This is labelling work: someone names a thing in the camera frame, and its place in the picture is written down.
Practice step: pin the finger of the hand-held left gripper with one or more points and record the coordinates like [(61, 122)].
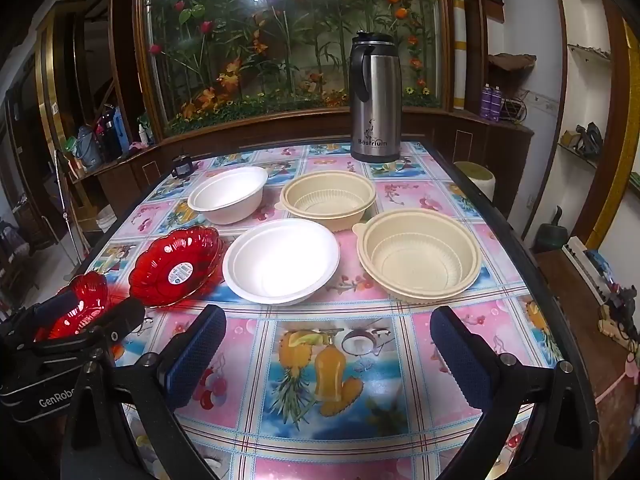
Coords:
[(52, 310), (117, 322)]

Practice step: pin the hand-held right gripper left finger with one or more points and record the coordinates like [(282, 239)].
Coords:
[(192, 360)]

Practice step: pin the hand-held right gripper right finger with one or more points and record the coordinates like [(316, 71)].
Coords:
[(465, 360)]

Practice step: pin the small red glass plate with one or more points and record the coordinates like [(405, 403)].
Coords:
[(90, 292)]

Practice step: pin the large red glass plate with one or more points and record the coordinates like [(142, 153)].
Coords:
[(172, 265)]

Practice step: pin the beige plastic bowl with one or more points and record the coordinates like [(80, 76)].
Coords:
[(420, 255), (327, 197)]

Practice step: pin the white round plate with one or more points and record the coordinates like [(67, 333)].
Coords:
[(282, 260)]

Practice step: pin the white foam bowl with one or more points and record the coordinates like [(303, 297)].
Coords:
[(225, 195)]

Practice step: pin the white plastic bucket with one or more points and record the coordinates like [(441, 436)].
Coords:
[(105, 221)]

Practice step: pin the wooden side table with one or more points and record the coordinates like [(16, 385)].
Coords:
[(575, 340)]

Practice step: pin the fruit printed tablecloth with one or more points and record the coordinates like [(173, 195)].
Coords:
[(320, 360)]

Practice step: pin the white power strip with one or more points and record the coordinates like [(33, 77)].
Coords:
[(580, 266)]

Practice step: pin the dark green vase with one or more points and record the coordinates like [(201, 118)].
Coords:
[(552, 232)]

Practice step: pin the blue grey plastic bucket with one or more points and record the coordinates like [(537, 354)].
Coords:
[(89, 149)]

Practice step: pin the small black jar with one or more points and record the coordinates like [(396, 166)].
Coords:
[(182, 166)]

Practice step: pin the purple spray bottle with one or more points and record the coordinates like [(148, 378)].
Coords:
[(496, 104), (486, 102)]

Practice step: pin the wicker basket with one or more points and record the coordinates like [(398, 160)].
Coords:
[(512, 106)]

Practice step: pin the stainless steel thermos jug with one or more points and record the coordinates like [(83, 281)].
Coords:
[(374, 105)]

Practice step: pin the white yellow striped roll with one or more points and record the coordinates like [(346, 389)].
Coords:
[(459, 50)]

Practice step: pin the artificial flower glass display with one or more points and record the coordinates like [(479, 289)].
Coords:
[(290, 45)]

